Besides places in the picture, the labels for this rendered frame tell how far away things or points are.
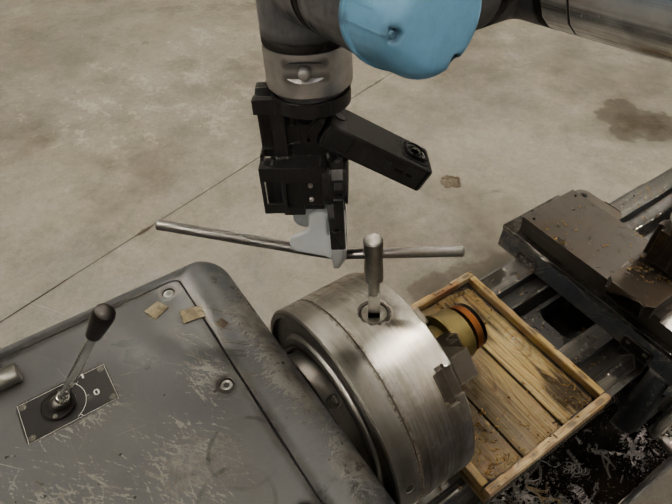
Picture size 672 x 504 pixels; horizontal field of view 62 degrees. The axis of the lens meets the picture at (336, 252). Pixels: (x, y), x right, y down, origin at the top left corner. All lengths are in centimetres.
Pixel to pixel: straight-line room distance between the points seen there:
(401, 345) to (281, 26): 39
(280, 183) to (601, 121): 316
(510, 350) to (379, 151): 69
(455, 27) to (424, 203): 239
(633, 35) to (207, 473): 50
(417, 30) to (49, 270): 245
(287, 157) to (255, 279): 187
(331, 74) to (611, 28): 20
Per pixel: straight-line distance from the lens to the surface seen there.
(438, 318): 84
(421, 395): 67
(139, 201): 288
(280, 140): 52
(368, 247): 60
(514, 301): 127
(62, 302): 254
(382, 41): 34
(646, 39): 39
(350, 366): 65
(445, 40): 36
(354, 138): 50
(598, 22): 40
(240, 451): 59
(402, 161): 52
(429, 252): 62
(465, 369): 73
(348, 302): 71
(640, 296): 113
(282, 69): 47
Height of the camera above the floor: 179
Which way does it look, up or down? 46 degrees down
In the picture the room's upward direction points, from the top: straight up
